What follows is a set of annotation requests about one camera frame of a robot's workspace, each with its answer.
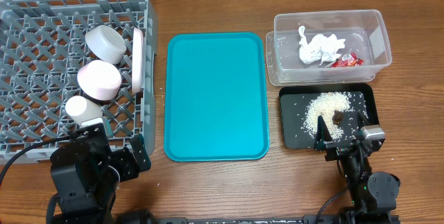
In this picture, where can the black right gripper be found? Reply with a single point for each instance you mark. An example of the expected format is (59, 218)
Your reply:
(340, 149)

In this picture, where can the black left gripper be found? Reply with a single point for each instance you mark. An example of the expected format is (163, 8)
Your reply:
(130, 170)

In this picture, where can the brown food scrap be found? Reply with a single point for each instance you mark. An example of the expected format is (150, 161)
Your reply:
(337, 117)

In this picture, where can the white rice pile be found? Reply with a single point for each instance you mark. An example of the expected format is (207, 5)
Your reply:
(325, 105)

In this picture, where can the red snack wrapper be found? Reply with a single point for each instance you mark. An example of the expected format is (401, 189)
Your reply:
(347, 60)

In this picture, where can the white tissue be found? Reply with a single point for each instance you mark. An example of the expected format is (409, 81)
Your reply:
(321, 48)

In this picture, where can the cream paper cup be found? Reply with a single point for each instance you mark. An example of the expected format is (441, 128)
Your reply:
(81, 109)

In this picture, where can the pink bowl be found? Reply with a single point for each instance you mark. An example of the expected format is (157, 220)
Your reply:
(99, 80)

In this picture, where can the grey bowl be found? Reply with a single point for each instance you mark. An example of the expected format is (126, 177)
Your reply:
(106, 44)

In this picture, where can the pink plate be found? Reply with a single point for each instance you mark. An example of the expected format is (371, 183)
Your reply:
(137, 60)

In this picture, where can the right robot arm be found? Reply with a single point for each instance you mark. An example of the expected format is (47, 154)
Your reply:
(373, 194)

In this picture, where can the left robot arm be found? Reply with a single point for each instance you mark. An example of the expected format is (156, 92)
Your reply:
(87, 173)

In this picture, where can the black waste tray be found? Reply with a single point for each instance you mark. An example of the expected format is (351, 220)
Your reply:
(294, 100)

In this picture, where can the clear plastic waste bin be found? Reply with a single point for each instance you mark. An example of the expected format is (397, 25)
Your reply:
(364, 32)

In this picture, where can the teal plastic tray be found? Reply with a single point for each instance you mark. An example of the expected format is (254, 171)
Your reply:
(215, 98)

